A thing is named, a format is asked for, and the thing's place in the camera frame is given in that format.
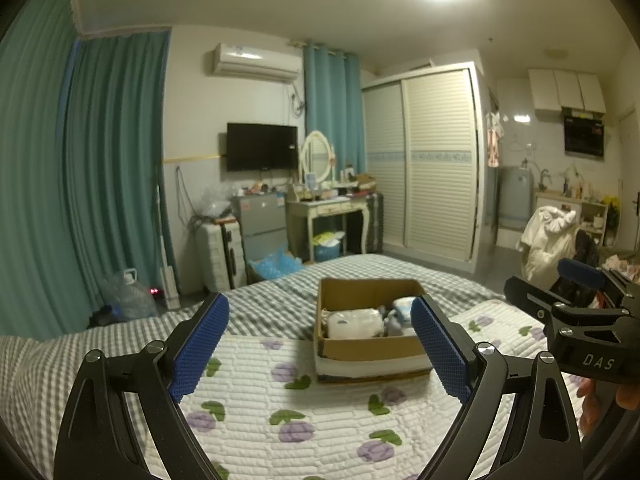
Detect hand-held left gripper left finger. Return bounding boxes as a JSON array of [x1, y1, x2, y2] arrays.
[[52, 291, 231, 480]]

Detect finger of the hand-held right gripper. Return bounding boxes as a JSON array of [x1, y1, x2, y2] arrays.
[[503, 276, 572, 334], [557, 258, 640, 317]]

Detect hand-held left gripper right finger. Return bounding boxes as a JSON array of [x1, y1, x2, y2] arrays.
[[410, 294, 585, 480]]

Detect brown cardboard box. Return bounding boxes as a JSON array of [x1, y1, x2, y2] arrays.
[[315, 277, 435, 385]]

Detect plastic-wrapped tissue pack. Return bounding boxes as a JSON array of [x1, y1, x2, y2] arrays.
[[322, 308, 385, 339]]

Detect person's right hand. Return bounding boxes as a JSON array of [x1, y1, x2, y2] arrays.
[[575, 377, 637, 435]]

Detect black chair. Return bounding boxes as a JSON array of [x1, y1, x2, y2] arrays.
[[550, 227, 601, 301]]

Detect white jacket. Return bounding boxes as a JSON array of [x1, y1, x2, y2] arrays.
[[516, 205, 578, 286]]

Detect wooden shelf with bottles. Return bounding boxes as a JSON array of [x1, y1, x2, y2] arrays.
[[535, 187, 608, 246]]

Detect yellow flowers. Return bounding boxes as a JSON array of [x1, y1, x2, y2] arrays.
[[605, 197, 621, 246]]

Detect clear water jug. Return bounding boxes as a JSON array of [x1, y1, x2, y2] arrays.
[[102, 268, 158, 321]]

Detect white ribbed suitcase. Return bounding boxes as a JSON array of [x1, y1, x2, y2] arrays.
[[196, 220, 247, 293]]

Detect white floral quilted mat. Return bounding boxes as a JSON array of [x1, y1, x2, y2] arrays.
[[122, 300, 591, 480]]

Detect grey washing machine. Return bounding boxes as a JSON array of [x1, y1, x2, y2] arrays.
[[496, 165, 538, 231]]

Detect blue plastic bag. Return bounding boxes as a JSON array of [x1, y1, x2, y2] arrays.
[[248, 252, 303, 281]]

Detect grey small fridge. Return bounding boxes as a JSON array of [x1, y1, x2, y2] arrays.
[[231, 193, 291, 281]]

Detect black range hood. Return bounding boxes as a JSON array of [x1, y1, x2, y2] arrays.
[[562, 107, 606, 161]]

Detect clear plastic bag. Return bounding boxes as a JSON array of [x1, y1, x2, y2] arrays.
[[200, 183, 236, 218]]

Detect dark striped suitcase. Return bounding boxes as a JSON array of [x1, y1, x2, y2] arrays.
[[365, 193, 385, 255]]

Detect basket under dressing table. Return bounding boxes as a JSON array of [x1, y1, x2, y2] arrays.
[[312, 231, 347, 262]]

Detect pink hanging cloth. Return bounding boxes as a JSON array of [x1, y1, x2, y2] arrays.
[[486, 112, 503, 168]]

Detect white sliding-door wardrobe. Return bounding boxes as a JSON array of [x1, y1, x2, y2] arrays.
[[361, 62, 488, 275]]

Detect cream dressing table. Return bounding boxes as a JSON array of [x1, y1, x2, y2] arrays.
[[286, 194, 373, 263]]

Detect wide teal curtain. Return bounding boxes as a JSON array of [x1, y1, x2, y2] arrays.
[[0, 0, 173, 341]]

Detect white oval mirror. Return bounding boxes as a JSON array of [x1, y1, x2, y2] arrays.
[[300, 130, 336, 183]]

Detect narrow teal curtain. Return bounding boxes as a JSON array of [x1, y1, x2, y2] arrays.
[[302, 40, 368, 176]]

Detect white air conditioner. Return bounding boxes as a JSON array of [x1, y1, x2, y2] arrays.
[[209, 42, 300, 83]]

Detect white wall cabinets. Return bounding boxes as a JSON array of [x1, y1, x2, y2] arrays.
[[529, 69, 607, 117]]

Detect black wall television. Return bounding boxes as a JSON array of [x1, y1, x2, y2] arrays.
[[226, 122, 299, 172]]

